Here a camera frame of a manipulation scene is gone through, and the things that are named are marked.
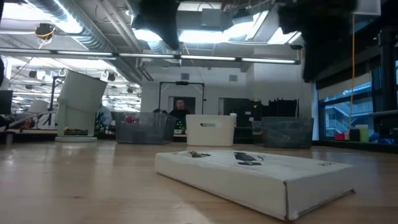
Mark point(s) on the black background rig frame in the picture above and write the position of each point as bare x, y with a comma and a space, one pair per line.
182, 83

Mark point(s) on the white plastic bin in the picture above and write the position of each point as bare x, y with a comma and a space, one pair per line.
211, 135

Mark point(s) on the smoky translucent plastic bin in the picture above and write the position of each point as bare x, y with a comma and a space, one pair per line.
144, 130

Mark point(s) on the black side monitor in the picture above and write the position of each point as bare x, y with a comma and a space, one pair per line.
6, 102

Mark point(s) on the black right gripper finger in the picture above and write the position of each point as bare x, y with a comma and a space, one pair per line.
311, 59

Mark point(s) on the white printed box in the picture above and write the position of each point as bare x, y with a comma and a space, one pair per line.
242, 180

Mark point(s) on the pale green cylinder container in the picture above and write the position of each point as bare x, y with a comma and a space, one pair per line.
362, 133

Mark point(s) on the person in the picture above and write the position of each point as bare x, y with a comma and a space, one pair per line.
105, 116
180, 112

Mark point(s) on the black storage cabinets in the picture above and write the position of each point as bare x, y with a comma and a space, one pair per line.
245, 109

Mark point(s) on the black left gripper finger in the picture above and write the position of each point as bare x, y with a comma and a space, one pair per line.
174, 34

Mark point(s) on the dark grey plastic bin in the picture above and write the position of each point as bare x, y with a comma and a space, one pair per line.
287, 133

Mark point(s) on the long LED light bar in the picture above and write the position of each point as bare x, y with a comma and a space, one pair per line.
205, 58

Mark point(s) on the small red box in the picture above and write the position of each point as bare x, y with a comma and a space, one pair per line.
339, 136

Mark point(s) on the white cup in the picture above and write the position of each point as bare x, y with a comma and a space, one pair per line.
233, 119

